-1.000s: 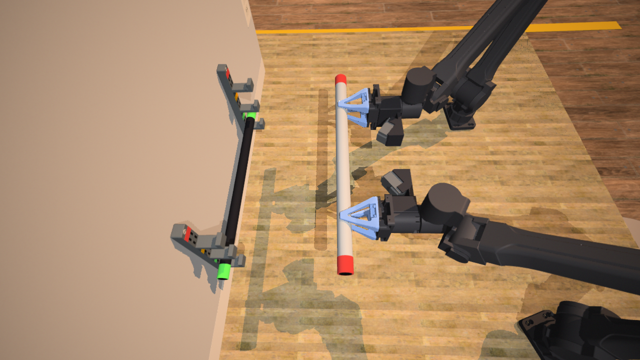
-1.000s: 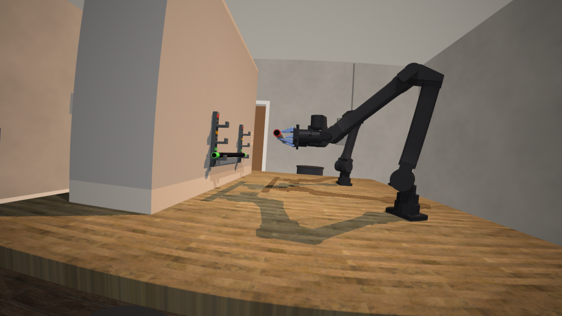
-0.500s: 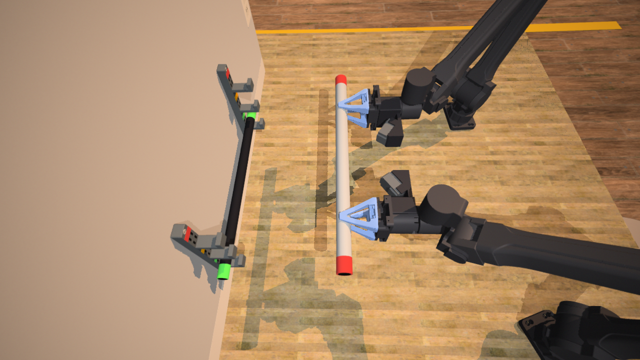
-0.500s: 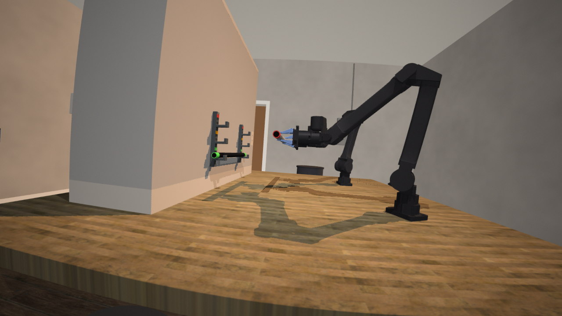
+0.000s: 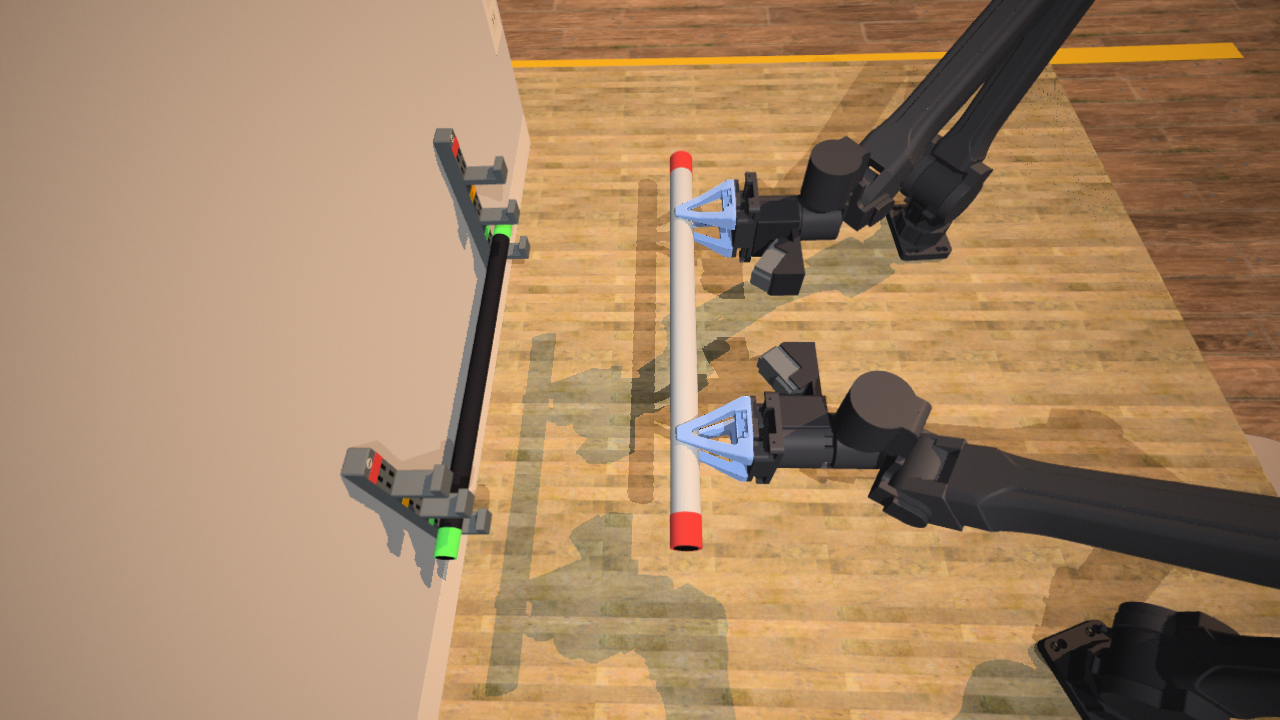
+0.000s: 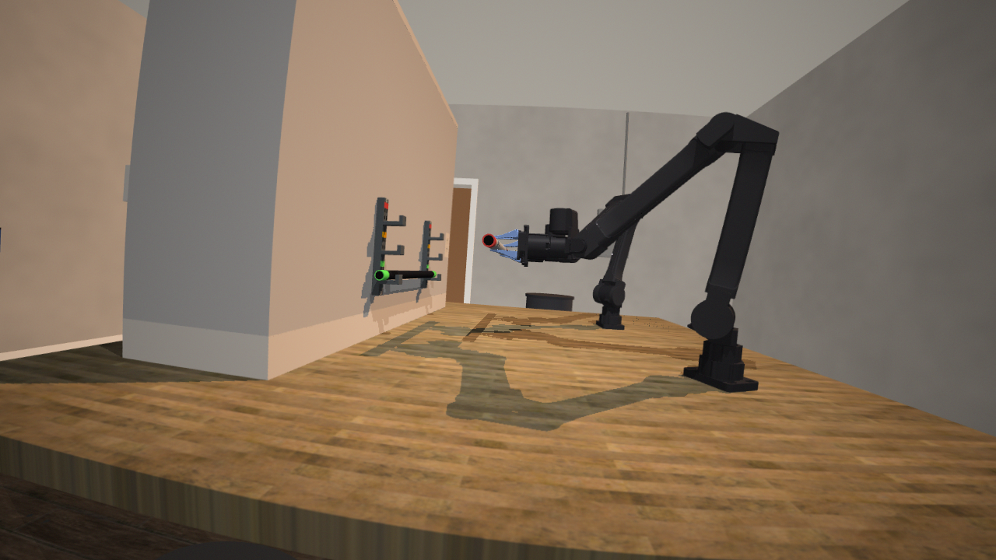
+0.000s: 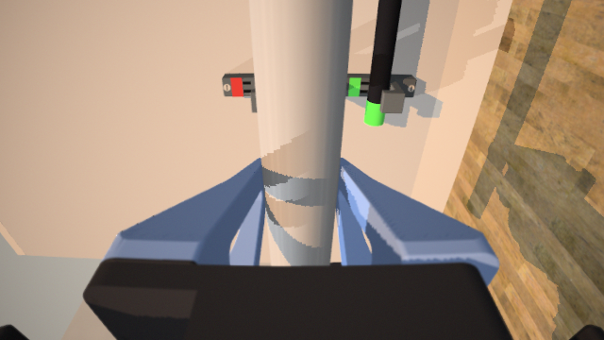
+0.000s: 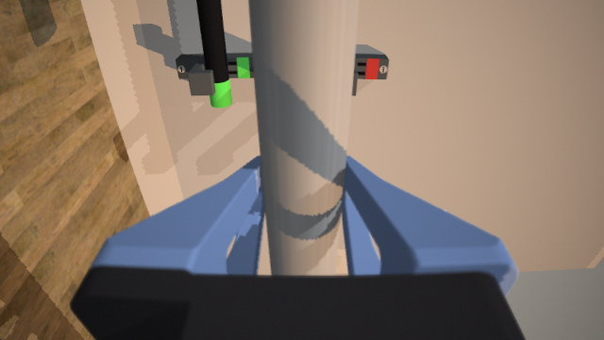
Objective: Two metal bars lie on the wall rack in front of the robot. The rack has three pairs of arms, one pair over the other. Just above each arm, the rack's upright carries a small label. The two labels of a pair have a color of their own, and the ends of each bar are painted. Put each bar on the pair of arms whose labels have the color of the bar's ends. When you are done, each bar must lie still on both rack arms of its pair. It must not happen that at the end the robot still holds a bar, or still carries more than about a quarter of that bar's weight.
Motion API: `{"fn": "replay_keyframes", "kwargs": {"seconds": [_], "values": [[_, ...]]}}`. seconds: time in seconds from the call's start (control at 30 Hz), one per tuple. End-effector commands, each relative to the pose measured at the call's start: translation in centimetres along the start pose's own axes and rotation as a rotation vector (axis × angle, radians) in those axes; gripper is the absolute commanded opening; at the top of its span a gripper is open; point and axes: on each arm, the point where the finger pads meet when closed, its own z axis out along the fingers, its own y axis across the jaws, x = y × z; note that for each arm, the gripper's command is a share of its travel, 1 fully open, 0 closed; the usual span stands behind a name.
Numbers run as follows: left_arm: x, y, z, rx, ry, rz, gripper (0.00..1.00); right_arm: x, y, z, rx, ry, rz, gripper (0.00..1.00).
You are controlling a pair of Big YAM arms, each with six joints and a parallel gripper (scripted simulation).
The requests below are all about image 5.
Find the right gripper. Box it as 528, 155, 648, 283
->
675, 172, 803, 263

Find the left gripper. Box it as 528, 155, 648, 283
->
676, 392, 835, 484

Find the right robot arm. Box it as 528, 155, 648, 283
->
750, 0, 1094, 296

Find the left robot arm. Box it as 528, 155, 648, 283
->
756, 342, 1280, 720

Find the black bar with green ends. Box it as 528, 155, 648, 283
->
433, 225, 512, 560

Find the beige bar with red ends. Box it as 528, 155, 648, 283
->
669, 151, 703, 552

